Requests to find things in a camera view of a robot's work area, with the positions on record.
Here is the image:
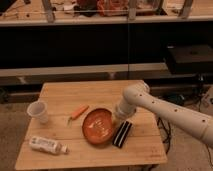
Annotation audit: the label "orange ceramic bowl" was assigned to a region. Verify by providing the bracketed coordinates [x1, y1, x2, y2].
[82, 108, 114, 145]

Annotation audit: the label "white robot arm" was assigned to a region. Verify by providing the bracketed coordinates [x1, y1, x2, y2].
[115, 81, 213, 149]

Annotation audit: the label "orange carrot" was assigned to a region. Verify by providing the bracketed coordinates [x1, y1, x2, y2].
[68, 105, 89, 121]

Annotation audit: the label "wooden table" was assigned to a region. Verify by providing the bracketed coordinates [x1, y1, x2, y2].
[15, 80, 167, 170]

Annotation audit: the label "black white striped eraser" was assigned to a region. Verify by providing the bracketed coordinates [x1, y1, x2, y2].
[112, 121, 132, 148]

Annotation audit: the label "white plastic cup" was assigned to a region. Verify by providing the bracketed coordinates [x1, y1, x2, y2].
[27, 101, 49, 124]

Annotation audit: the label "red orange clutter on bench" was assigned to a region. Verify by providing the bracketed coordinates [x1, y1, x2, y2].
[74, 0, 159, 16]

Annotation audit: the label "black box on shelf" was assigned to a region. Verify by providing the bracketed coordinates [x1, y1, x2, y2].
[165, 45, 213, 74]

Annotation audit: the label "white plastic bottle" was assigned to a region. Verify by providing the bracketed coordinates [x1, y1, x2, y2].
[29, 136, 69, 155]

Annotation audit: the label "long workbench shelf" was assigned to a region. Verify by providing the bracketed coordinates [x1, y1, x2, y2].
[0, 0, 213, 27]

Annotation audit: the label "black floor cables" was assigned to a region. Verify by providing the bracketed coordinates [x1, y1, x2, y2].
[156, 94, 188, 156]

